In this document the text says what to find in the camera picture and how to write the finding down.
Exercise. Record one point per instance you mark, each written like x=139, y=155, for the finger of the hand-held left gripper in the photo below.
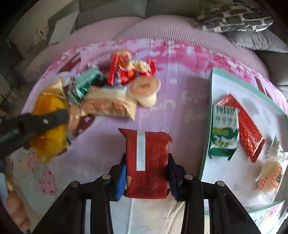
x=49, y=120

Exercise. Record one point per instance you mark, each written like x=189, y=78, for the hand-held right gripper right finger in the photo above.
x=174, y=182

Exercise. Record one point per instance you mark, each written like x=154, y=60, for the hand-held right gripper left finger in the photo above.
x=120, y=182

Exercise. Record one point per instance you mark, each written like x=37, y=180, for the orange yellow snack packet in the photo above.
x=54, y=141

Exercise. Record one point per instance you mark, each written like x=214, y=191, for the dark red snack packet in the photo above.
x=148, y=162

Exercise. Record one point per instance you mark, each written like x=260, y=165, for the teal cardboard tray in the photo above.
x=225, y=175

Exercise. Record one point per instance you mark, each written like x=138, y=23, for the green silver snack packet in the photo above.
x=86, y=79

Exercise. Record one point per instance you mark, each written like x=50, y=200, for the clear bread packet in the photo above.
x=105, y=105

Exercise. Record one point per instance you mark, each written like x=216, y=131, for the green white snack packet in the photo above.
x=225, y=132

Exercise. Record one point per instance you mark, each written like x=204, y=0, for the red printed peanut packet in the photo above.
x=126, y=74

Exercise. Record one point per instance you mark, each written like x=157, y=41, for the bright red snack packet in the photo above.
x=249, y=132

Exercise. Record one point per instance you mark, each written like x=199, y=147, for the white cake packet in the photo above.
x=270, y=173

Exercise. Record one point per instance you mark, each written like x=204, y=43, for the person's left hand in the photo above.
x=18, y=211

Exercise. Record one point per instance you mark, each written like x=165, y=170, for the white small stand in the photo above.
x=40, y=36

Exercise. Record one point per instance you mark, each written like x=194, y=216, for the light grey cushion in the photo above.
x=60, y=29

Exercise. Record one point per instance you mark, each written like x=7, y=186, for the jelly cup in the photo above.
x=144, y=86

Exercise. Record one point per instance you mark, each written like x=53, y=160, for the grey sofa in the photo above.
x=112, y=9

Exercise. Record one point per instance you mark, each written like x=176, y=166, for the pink ribbed quilt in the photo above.
x=157, y=29

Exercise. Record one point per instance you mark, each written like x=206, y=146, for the grey quilted pillow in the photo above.
x=256, y=39

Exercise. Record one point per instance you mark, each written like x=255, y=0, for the black white patterned pillow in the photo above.
x=234, y=16

